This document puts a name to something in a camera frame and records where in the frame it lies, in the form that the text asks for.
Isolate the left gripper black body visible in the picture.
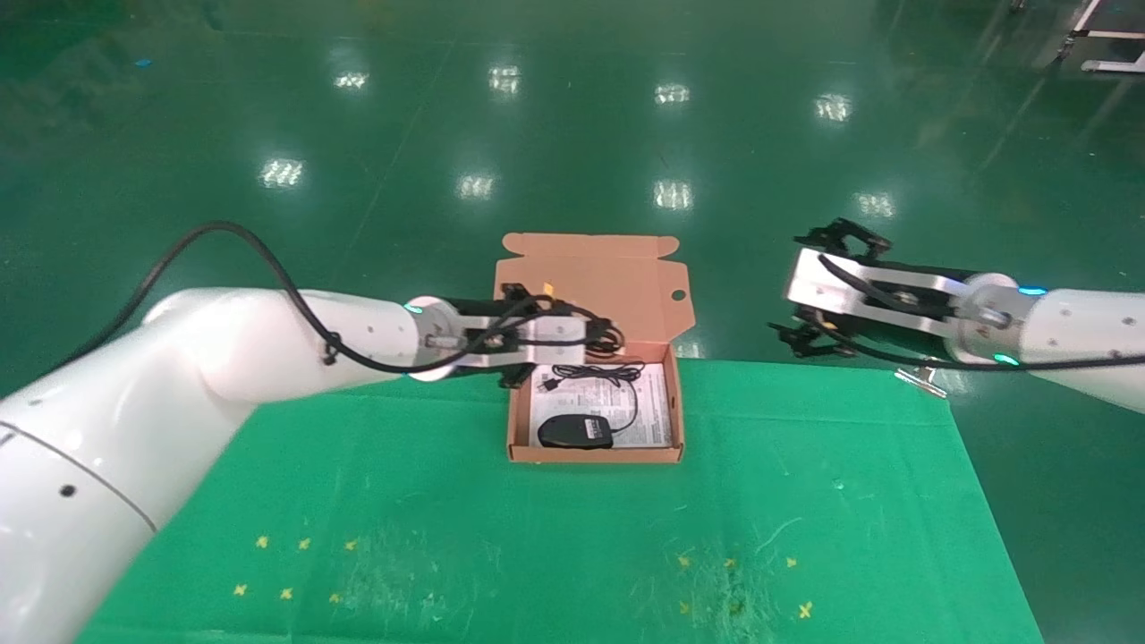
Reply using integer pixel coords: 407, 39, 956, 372
445, 298, 529, 325

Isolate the silver metal clip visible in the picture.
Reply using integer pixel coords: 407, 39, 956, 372
895, 358, 949, 397

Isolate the left wrist silver camera mount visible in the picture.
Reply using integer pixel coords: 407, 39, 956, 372
461, 313, 593, 369

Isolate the white printed instruction sheet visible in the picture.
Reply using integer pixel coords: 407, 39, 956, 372
530, 362, 674, 448

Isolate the white metal frame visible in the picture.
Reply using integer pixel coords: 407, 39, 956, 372
1060, 0, 1145, 74

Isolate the green table cloth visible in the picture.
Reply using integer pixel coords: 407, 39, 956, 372
76, 358, 1047, 644

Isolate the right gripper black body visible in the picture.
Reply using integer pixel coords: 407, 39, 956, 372
866, 259, 978, 285

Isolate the brown cardboard mailer box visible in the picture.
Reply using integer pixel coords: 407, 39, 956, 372
494, 233, 697, 464

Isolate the black wired computer mouse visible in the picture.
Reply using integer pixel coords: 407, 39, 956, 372
537, 360, 647, 451

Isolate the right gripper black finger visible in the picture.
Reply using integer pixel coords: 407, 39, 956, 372
794, 217, 893, 260
769, 309, 851, 359

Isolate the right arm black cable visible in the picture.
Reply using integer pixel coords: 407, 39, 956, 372
796, 253, 1145, 370

